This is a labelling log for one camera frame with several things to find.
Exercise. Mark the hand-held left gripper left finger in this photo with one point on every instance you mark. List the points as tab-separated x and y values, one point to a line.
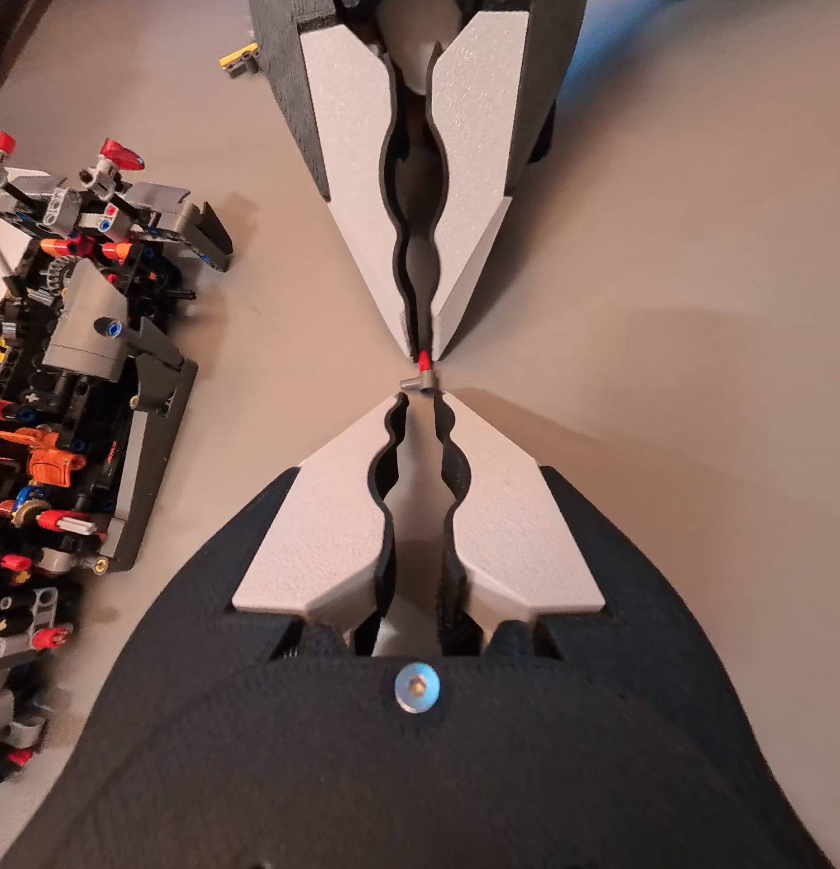
318	529

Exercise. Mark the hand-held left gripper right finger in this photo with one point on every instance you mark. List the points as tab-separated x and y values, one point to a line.
528	536

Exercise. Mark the dark printed lego box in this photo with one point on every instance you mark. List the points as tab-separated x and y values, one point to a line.
2	34

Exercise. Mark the grey lego connector piece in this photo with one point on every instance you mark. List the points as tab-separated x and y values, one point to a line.
420	383

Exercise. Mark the red lego pin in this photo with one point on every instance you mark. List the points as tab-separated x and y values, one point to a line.
425	360

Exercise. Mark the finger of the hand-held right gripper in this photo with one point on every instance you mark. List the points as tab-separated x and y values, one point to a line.
481	122
352	136

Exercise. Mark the partly built lego car model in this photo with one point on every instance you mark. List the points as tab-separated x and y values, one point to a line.
87	326

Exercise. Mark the pile of lego pieces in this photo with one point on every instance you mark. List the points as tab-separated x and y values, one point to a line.
237	60

